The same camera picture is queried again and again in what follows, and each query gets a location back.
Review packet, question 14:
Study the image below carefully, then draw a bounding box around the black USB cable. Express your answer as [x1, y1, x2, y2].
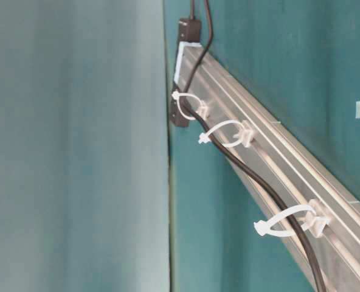
[179, 0, 330, 292]

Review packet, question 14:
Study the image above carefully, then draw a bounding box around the light blue tape piece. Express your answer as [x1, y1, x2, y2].
[355, 101, 360, 119]

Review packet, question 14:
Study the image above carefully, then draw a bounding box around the white ring near hub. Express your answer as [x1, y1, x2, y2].
[171, 90, 211, 121]

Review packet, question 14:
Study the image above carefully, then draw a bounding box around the white middle ring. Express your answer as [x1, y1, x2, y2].
[198, 119, 255, 148]

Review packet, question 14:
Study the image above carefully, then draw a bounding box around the white ring far from hub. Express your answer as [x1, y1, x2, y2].
[254, 198, 330, 238]

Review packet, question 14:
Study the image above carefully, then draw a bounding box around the aluminium rail profile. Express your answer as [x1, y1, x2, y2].
[190, 54, 360, 291]

